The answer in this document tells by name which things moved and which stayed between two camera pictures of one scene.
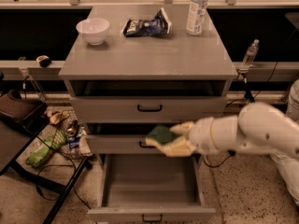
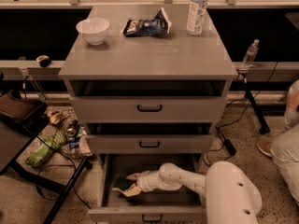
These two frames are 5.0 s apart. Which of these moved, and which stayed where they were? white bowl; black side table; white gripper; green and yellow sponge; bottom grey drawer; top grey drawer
Moved: green and yellow sponge; white gripper
Stayed: white bowl; black side table; top grey drawer; bottom grey drawer
